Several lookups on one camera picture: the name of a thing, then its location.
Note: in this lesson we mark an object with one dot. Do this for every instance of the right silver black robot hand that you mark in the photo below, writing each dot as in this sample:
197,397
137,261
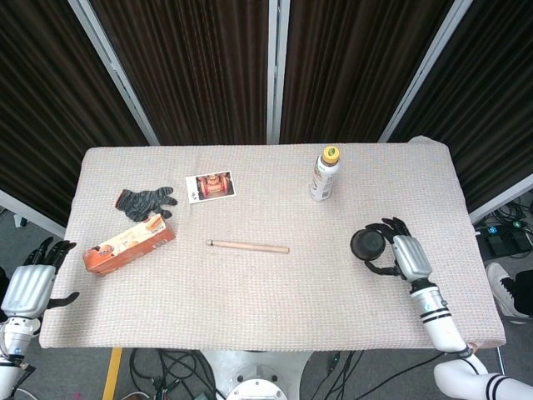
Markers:
412,258

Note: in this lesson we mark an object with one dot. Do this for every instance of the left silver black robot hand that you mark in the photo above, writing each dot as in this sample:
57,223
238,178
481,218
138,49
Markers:
29,291

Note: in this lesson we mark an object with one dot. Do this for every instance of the black round disc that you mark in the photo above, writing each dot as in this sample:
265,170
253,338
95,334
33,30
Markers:
366,246

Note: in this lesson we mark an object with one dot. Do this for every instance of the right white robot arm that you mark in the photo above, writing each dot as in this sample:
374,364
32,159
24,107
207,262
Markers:
437,321

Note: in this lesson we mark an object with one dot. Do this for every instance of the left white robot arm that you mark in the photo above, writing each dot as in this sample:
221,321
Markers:
14,339

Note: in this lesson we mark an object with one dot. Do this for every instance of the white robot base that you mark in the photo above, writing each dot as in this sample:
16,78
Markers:
258,375

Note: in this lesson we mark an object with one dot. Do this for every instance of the white shoe black laces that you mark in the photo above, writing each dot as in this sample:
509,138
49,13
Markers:
496,279

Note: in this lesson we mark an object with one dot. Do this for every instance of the black power box with lights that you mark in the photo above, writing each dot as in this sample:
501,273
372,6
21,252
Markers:
510,241

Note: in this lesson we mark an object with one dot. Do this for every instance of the orange snack box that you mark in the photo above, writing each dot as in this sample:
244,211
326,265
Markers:
125,250

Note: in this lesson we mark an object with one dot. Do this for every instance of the yellow floor tape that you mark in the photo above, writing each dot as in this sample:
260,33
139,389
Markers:
112,375

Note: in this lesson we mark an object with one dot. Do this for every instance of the black trouser leg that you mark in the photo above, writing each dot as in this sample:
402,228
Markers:
525,291

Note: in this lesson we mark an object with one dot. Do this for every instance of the white bottle yellow cap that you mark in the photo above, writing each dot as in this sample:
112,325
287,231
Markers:
322,179

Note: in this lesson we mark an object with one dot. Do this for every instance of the black grey work glove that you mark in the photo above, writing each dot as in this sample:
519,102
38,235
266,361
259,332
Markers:
139,202

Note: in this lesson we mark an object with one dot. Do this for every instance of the wooden stick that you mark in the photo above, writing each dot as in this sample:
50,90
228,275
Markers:
250,246

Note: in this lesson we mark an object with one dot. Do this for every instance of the beige woven table cloth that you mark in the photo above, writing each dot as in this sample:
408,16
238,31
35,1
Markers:
250,296

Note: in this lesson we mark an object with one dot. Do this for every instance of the dark ribbed partition panel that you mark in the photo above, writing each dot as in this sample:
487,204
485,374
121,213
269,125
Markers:
46,104
491,104
191,71
354,71

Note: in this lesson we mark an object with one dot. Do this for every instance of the photo postcard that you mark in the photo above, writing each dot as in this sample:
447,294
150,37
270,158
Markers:
212,185

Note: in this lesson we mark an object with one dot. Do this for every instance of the grey metal partition rail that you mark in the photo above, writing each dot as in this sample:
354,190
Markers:
501,198
33,216

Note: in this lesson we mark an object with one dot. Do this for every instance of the grey metal partition post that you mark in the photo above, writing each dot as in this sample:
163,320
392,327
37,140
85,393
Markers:
277,71
424,71
112,71

